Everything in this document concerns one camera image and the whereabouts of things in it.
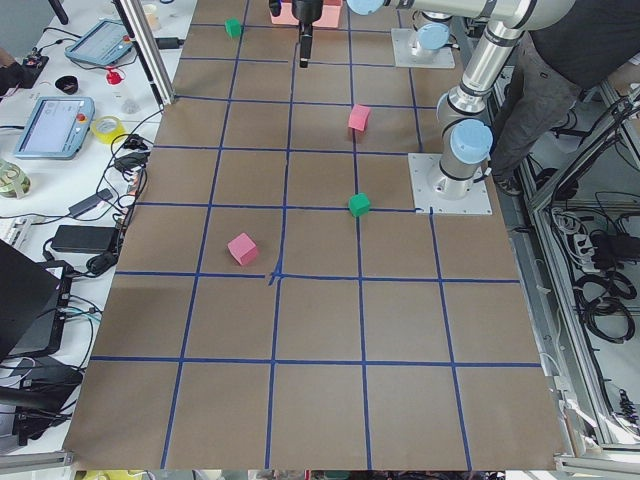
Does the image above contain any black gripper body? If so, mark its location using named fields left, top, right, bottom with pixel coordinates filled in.
left=291, top=0, right=324, bottom=24

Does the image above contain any pink plastic tray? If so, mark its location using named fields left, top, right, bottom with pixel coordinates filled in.
left=270, top=0, right=343, bottom=28

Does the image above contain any green foam cube by tray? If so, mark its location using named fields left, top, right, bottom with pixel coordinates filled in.
left=224, top=18, right=243, bottom=38

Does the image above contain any pink foam cube centre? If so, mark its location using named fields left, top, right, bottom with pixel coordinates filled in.
left=348, top=104, right=372, bottom=132

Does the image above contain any pink foam cube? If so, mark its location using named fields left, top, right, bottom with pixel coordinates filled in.
left=348, top=104, right=372, bottom=132
left=227, top=232, right=259, bottom=266

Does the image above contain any green foam cube centre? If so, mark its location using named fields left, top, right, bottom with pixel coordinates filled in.
left=348, top=192, right=371, bottom=218

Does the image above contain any red small object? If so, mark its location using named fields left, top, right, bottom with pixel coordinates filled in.
left=106, top=68, right=123, bottom=85

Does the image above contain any teach pendant far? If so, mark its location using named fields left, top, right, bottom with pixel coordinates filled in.
left=65, top=19, right=132, bottom=67

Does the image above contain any teach pendant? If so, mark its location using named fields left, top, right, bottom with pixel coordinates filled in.
left=14, top=96, right=95, bottom=160
left=65, top=19, right=132, bottom=67

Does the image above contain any pink foam cube far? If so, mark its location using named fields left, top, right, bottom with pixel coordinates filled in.
left=227, top=232, right=259, bottom=266

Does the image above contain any yellow tape roll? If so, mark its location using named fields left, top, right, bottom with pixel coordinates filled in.
left=90, top=116, right=126, bottom=144

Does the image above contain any black bowl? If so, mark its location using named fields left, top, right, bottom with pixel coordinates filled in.
left=54, top=75, right=79, bottom=95

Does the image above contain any person in dark clothes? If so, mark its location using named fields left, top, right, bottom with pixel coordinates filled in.
left=490, top=1, right=639, bottom=196

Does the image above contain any teach pendant near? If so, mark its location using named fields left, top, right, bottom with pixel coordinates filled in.
left=14, top=96, right=95, bottom=160

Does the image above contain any black power adapter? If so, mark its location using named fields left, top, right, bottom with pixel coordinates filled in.
left=51, top=225, right=117, bottom=254

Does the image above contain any black computer box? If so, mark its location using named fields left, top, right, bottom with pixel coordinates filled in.
left=1, top=242, right=72, bottom=360

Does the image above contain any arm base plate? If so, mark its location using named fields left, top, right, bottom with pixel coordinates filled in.
left=391, top=27, right=455, bottom=69
left=408, top=153, right=492, bottom=216

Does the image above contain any aluminium frame post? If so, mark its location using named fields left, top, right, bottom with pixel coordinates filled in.
left=113, top=0, right=175, bottom=107

